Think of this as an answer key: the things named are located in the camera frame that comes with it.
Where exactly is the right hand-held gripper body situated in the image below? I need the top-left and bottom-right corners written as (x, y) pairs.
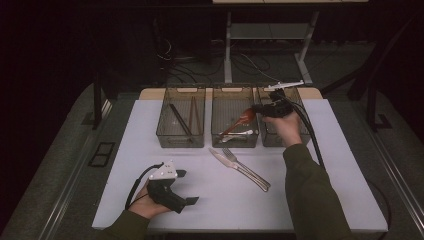
top-left (263, 79), bottom-right (305, 118)

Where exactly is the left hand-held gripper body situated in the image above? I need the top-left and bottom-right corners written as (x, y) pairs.
top-left (147, 160), bottom-right (188, 214)

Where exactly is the brown wooden spoon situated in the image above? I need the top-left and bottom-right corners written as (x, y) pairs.
top-left (219, 107), bottom-right (258, 136)

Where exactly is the grey translucent bin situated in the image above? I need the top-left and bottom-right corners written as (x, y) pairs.
top-left (210, 85), bottom-right (260, 149)
top-left (254, 84), bottom-right (315, 148)
top-left (155, 86), bottom-right (207, 149)

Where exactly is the white ceramic spoon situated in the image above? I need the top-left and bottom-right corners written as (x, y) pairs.
top-left (219, 129), bottom-right (255, 144)

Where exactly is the person's left hand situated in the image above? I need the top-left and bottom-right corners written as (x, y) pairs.
top-left (128, 179), bottom-right (173, 220)

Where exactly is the white table cover sheet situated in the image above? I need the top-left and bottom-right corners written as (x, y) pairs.
top-left (91, 98), bottom-right (389, 233)

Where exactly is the steel knife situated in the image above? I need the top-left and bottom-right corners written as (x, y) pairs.
top-left (208, 147), bottom-right (268, 193)

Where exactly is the steel fork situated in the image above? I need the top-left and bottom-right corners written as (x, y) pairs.
top-left (222, 147), bottom-right (272, 191)

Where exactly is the grey metal desk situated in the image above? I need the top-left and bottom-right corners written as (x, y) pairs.
top-left (212, 0), bottom-right (369, 87)

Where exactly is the black metal stand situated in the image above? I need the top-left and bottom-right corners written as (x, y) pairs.
top-left (92, 78), bottom-right (104, 130)
top-left (364, 76), bottom-right (394, 133)

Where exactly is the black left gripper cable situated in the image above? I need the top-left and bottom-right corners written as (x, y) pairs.
top-left (124, 162), bottom-right (164, 211)

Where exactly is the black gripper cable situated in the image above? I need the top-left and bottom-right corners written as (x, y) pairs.
top-left (124, 162), bottom-right (164, 211)
top-left (281, 91), bottom-right (393, 234)

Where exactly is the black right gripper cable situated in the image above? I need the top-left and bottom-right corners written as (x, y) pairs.
top-left (281, 91), bottom-right (393, 234)

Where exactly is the black floor outlet frame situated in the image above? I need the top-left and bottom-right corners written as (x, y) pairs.
top-left (88, 141), bottom-right (116, 168)

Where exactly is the bundle of floor cables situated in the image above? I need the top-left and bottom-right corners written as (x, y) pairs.
top-left (156, 36), bottom-right (288, 86)

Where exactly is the aluminium floor rail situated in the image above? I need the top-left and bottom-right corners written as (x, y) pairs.
top-left (366, 129), bottom-right (424, 228)
top-left (39, 99), bottom-right (113, 240)

